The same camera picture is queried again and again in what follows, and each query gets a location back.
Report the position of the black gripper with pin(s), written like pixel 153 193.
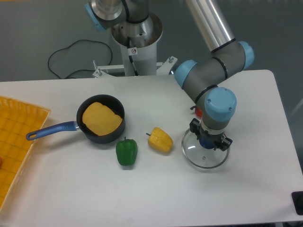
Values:
pixel 209 138

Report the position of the glass pot lid blue knob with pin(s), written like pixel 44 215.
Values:
pixel 200 156

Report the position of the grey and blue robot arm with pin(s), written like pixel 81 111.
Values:
pixel 200 82

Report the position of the red bell pepper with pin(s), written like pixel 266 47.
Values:
pixel 198 112

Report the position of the yellow bell pepper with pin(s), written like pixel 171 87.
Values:
pixel 159 140

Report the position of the green bell pepper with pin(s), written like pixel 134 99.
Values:
pixel 126 152

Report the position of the black object at table edge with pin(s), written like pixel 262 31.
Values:
pixel 297 198

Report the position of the yellow bread slice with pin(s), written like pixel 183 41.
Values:
pixel 100 119

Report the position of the yellow plastic tray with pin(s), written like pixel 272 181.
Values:
pixel 17 119

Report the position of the black saucepan blue handle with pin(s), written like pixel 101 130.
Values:
pixel 113 103

